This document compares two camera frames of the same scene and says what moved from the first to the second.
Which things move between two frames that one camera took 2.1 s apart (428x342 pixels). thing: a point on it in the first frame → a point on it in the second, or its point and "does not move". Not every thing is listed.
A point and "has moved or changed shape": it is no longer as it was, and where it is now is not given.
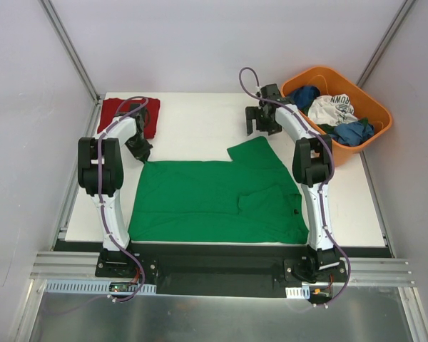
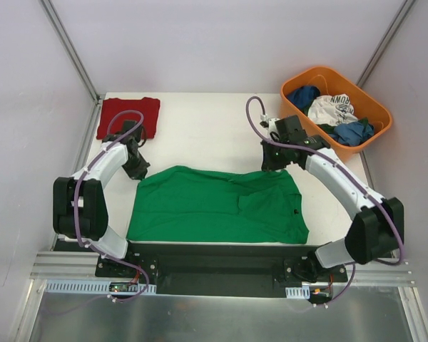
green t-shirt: x=245 y=199 has moved or changed shape
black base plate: x=237 y=271 does not move
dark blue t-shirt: x=304 y=95 does not move
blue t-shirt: x=352 y=133 does not move
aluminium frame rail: x=82 y=265 does not move
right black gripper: x=258 y=119 → x=271 y=162
